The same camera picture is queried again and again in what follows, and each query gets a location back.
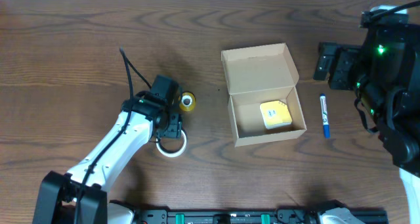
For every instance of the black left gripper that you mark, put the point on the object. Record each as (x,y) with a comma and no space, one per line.
(174,127)

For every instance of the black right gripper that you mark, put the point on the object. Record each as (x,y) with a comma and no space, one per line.
(342,67)

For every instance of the large white tape roll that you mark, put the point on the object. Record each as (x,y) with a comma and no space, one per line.
(173,154)

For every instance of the small yellow tape roll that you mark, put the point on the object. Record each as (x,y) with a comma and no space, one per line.
(187,102)

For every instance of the blue white marker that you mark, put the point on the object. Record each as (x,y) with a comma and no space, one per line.
(325,121)

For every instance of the cardboard box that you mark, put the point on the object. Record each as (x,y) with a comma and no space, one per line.
(255,75)

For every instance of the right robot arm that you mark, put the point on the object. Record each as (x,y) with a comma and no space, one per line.
(383,72)

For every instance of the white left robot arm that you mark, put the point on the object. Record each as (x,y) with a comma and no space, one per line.
(81,194)

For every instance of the yellow sticky note pad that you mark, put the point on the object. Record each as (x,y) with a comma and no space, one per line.
(275,114)

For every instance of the black mounting rail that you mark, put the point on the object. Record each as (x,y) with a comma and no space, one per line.
(327,212)

